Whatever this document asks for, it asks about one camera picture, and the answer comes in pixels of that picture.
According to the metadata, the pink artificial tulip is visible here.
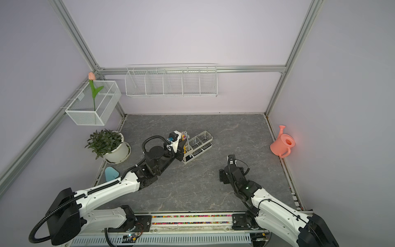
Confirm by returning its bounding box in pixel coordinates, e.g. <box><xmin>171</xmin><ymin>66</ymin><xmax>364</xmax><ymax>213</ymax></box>
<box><xmin>88</xmin><ymin>72</ymin><xmax>104</xmax><ymax>111</ymax></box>

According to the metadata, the white vented cable duct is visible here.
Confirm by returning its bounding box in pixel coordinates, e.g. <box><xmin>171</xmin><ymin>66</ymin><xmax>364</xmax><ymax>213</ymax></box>
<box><xmin>72</xmin><ymin>233</ymin><xmax>252</xmax><ymax>247</ymax></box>

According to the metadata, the white toothbrush holder caddy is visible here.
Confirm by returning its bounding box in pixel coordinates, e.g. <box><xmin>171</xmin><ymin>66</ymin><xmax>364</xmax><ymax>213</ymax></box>
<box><xmin>182</xmin><ymin>131</ymin><xmax>213</xmax><ymax>164</ymax></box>

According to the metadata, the white wire basket long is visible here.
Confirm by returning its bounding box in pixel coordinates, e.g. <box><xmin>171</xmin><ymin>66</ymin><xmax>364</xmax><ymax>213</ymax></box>
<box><xmin>125</xmin><ymin>63</ymin><xmax>218</xmax><ymax>97</ymax></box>

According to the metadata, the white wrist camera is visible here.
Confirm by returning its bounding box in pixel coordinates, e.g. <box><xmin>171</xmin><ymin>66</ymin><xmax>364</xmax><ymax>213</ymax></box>
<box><xmin>227</xmin><ymin>154</ymin><xmax>237</xmax><ymax>167</ymax></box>
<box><xmin>167</xmin><ymin>131</ymin><xmax>182</xmax><ymax>153</ymax></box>

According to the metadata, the teal garden trowel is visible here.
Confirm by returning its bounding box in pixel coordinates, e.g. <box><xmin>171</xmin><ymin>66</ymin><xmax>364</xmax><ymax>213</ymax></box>
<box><xmin>105</xmin><ymin>167</ymin><xmax>120</xmax><ymax>182</ymax></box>

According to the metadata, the pink watering can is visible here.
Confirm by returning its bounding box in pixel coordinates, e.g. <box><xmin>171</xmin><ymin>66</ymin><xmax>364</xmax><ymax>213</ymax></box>
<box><xmin>270</xmin><ymin>125</ymin><xmax>296</xmax><ymax>158</ymax></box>

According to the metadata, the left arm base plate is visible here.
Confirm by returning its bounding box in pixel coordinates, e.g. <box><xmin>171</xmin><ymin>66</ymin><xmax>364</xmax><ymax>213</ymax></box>
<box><xmin>108</xmin><ymin>215</ymin><xmax>152</xmax><ymax>233</ymax></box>

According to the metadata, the yellow toothbrush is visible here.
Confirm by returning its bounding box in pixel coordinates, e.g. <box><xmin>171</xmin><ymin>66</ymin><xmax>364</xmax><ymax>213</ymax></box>
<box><xmin>182</xmin><ymin>131</ymin><xmax>189</xmax><ymax>153</ymax></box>

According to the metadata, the potted green plant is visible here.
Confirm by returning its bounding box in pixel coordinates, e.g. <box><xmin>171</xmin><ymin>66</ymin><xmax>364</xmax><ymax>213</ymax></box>
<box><xmin>85</xmin><ymin>129</ymin><xmax>131</xmax><ymax>164</ymax></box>

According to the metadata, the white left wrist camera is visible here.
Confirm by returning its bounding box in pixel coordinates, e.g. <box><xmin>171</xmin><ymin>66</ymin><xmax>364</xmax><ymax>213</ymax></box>
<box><xmin>167</xmin><ymin>131</ymin><xmax>182</xmax><ymax>153</ymax></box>

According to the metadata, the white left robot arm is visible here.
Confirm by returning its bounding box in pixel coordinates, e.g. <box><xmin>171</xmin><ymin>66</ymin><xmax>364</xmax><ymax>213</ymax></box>
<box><xmin>28</xmin><ymin>145</ymin><xmax>184</xmax><ymax>246</ymax></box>

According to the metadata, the white mesh basket small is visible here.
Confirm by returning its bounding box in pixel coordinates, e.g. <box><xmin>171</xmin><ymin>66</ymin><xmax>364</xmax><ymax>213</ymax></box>
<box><xmin>65</xmin><ymin>80</ymin><xmax>121</xmax><ymax>126</ymax></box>

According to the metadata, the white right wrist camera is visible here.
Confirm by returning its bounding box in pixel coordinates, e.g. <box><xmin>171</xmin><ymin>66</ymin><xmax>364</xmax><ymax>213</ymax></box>
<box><xmin>227</xmin><ymin>154</ymin><xmax>237</xmax><ymax>167</ymax></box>

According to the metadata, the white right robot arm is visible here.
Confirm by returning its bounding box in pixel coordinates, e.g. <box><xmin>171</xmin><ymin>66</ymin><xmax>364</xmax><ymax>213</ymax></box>
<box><xmin>219</xmin><ymin>161</ymin><xmax>339</xmax><ymax>247</ymax></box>

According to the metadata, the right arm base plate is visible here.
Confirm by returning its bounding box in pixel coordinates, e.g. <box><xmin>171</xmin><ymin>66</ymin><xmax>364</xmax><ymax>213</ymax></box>
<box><xmin>231</xmin><ymin>212</ymin><xmax>263</xmax><ymax>231</ymax></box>

